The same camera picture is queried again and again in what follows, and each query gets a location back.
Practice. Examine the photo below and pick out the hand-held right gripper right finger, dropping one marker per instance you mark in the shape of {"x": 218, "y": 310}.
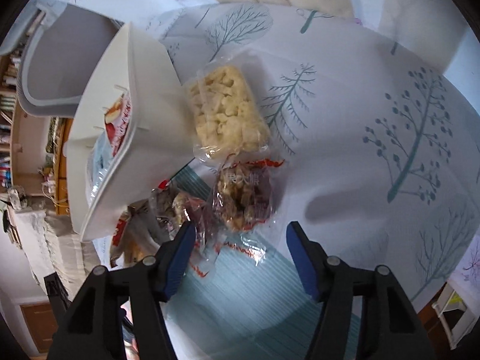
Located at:
{"x": 303, "y": 266}

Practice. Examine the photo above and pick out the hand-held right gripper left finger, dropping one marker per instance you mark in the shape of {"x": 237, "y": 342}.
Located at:
{"x": 176, "y": 264}

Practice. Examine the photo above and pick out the brown snack packet red print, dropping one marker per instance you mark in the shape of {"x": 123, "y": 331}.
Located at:
{"x": 243, "y": 195}

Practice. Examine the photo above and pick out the white plastic storage bin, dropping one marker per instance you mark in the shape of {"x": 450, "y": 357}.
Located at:
{"x": 157, "y": 93}

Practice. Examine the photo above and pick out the white lace cover cloth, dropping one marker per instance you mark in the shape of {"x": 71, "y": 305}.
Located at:
{"x": 48, "y": 240}

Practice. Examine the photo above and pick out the red edged white snack packet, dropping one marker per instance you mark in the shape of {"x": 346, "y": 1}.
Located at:
{"x": 125, "y": 236}

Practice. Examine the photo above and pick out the clear packet with red print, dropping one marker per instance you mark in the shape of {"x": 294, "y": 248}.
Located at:
{"x": 183, "y": 206}

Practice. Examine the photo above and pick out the teal striped table mat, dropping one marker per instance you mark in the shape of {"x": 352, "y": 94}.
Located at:
{"x": 243, "y": 307}

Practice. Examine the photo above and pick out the wooden bookshelf hutch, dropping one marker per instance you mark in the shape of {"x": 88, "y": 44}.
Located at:
{"x": 22, "y": 150}

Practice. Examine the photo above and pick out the small white rack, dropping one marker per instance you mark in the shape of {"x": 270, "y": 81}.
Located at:
{"x": 452, "y": 311}

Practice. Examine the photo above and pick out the clear puffed snack packet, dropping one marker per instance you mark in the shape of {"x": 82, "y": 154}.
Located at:
{"x": 225, "y": 112}

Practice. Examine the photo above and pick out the tree print tablecloth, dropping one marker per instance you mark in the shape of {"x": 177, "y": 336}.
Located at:
{"x": 337, "y": 101}

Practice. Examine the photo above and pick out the grey office chair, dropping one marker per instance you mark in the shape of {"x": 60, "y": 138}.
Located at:
{"x": 56, "y": 60}

